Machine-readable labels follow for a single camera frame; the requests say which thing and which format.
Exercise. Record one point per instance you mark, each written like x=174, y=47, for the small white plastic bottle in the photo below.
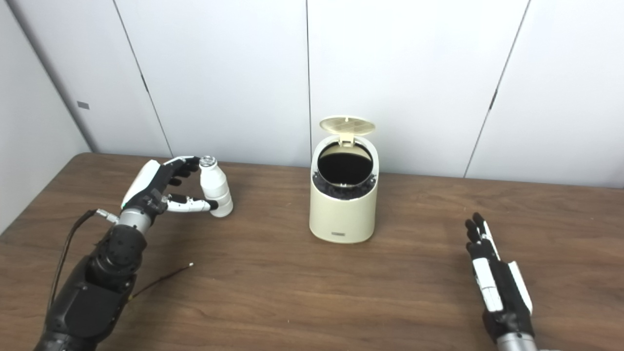
x=215, y=187

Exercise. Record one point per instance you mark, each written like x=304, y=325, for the black bin liner bag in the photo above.
x=343, y=168

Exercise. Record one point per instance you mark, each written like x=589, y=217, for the small grey wall label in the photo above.
x=83, y=105

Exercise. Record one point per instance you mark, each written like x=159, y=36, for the round cream bin lid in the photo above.
x=347, y=125

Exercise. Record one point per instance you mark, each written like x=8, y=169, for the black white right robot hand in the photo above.
x=502, y=292

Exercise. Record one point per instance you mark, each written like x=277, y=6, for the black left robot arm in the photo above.
x=97, y=292

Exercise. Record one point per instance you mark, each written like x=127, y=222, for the cream-colored plastic bin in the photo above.
x=343, y=217

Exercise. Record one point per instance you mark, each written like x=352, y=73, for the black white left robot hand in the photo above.
x=144, y=187

